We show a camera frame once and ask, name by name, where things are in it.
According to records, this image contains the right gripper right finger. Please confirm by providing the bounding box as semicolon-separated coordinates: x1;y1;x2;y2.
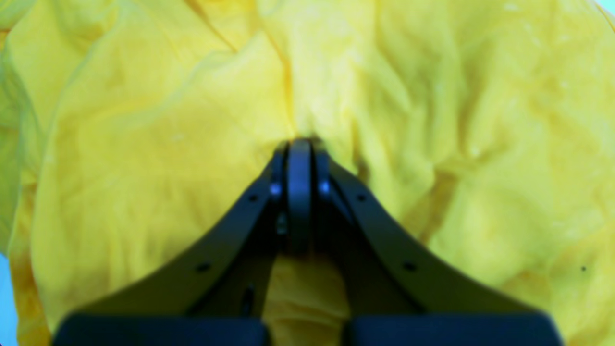
312;142;563;346

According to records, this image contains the orange t-shirt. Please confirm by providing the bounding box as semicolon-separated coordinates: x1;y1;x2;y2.
1;0;614;346

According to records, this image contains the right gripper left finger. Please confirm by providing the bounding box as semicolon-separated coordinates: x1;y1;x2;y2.
52;139;313;346

